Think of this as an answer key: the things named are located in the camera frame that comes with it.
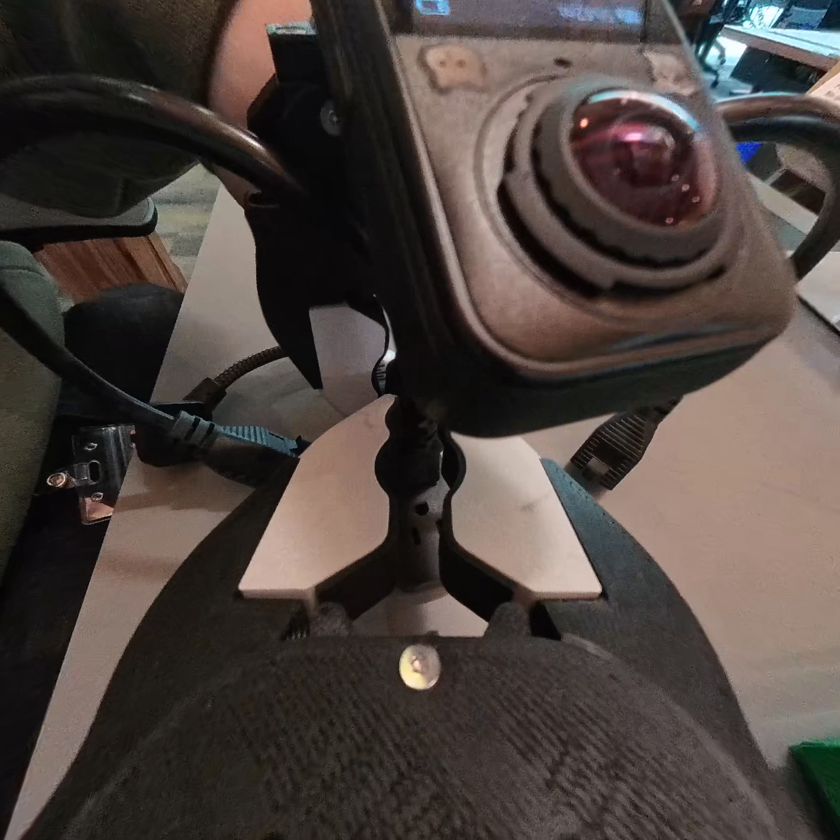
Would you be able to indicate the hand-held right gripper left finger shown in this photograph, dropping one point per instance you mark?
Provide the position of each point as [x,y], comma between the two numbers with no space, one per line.
[315,525]

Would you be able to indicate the person's left forearm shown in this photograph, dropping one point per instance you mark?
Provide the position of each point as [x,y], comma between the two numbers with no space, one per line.
[262,59]

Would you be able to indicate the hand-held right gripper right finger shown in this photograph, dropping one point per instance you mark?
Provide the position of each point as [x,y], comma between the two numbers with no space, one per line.
[525,525]

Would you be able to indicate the black office chair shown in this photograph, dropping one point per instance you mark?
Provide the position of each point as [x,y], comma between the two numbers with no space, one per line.
[705,26]

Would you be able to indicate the metal clamp bracket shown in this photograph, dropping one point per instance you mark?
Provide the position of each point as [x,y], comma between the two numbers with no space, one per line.
[98,459]

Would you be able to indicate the green plastic block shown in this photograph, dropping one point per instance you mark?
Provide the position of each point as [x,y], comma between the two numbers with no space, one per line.
[820,774]

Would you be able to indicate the wooden cabinet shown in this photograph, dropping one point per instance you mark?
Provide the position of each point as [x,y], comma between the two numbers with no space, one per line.
[111,266]

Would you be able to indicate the blue plastic bin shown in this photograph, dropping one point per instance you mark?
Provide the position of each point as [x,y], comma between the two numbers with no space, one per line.
[749,151]

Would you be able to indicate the blue ribbed connector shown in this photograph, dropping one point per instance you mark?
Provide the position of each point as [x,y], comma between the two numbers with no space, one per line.
[262,437]

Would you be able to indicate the cardboard box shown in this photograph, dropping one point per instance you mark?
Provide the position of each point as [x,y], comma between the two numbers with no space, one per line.
[830,85]

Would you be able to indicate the white flat panel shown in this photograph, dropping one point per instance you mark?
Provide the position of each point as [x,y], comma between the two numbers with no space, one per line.
[823,295]

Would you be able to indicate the black chair armrest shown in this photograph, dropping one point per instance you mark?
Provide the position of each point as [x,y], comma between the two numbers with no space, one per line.
[79,226]

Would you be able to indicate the green cloth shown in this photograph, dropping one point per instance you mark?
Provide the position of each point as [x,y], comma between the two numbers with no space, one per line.
[26,394]

